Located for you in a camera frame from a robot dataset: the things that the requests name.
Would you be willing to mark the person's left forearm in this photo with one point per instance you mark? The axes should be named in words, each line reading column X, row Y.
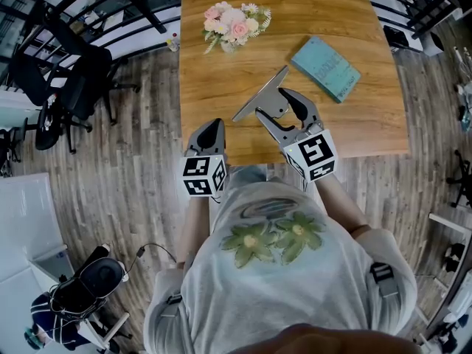
column 193, row 231

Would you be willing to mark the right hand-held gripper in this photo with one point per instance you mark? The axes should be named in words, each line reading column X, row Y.
column 313, row 153

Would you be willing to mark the black box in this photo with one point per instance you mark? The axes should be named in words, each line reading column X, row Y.
column 396, row 37

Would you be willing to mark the grey trousers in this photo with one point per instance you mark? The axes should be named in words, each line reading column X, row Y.
column 247, row 175

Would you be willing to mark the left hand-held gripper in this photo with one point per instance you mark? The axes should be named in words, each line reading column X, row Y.
column 203, row 172

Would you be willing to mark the teal book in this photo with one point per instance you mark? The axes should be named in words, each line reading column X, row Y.
column 324, row 68

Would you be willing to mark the pink flower bouquet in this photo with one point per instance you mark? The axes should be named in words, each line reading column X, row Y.
column 236, row 24

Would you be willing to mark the white flower-print shirt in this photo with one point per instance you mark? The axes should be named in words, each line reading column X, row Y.
column 280, row 290

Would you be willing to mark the white table leg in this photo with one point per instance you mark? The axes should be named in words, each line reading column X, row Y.
column 213, row 216

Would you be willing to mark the black office chair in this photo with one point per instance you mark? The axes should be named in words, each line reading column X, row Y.
column 31, row 79
column 85, row 76

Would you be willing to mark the black round seat with sticker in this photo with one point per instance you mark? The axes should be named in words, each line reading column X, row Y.
column 48, row 124

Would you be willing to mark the grey bin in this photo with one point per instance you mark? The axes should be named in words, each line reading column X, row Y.
column 432, row 44

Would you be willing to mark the black metal railing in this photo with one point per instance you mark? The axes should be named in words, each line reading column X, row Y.
column 413, row 2
column 110, row 6

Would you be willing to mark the white desk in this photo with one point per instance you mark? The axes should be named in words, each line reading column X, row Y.
column 26, row 227

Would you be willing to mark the small yellow bottle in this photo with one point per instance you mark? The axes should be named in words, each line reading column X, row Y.
column 173, row 43

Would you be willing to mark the black chair base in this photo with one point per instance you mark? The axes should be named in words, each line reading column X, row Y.
column 461, row 179

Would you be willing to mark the person's right forearm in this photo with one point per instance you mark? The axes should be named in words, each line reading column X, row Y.
column 341, row 205

